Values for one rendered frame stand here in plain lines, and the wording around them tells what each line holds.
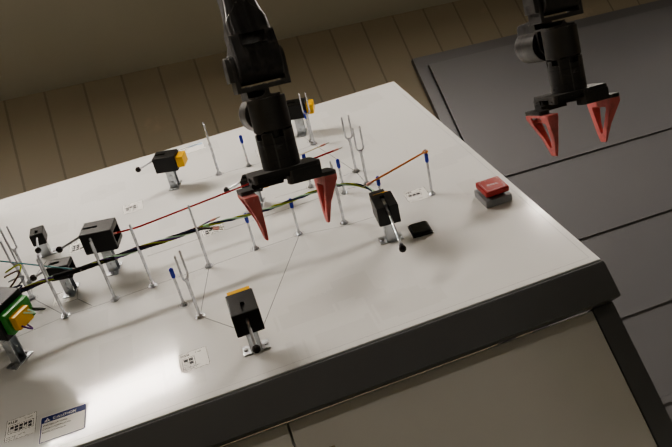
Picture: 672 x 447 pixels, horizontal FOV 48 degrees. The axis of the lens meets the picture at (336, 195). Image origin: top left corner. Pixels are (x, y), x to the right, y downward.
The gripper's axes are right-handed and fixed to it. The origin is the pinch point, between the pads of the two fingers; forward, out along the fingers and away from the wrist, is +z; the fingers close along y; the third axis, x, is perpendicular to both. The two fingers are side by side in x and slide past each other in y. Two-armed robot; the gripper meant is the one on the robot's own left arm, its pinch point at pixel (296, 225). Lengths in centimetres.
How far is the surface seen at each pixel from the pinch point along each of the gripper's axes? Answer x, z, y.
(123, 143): -294, -8, 18
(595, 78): -273, 19, -251
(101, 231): -47, 0, 29
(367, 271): -20.7, 16.1, -15.2
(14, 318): -25, 7, 45
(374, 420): -1.2, 34.4, -5.1
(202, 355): -16.7, 20.4, 17.6
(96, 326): -36, 15, 34
